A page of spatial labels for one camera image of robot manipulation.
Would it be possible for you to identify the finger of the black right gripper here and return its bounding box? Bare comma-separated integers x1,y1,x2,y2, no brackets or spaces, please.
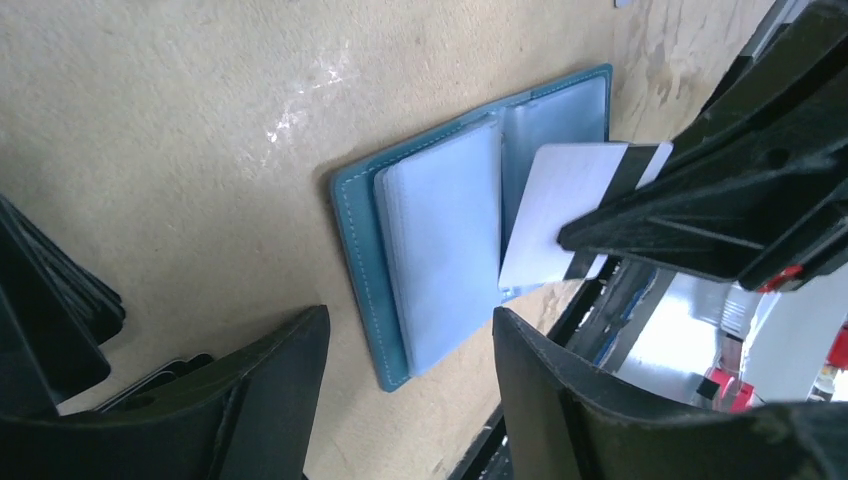
558,1,847,292

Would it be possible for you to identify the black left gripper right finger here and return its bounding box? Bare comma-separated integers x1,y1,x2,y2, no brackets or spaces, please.
493,307,847,479

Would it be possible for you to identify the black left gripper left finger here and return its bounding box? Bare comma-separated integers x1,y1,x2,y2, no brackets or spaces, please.
1,305,330,479

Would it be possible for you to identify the silver VIP credit card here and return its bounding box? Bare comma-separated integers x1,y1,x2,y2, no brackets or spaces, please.
499,142,673,288

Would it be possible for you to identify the blue leather card holder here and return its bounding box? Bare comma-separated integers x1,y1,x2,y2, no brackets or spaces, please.
330,64,613,392

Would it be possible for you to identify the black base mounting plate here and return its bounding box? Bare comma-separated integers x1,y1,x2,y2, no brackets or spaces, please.
449,258,659,479

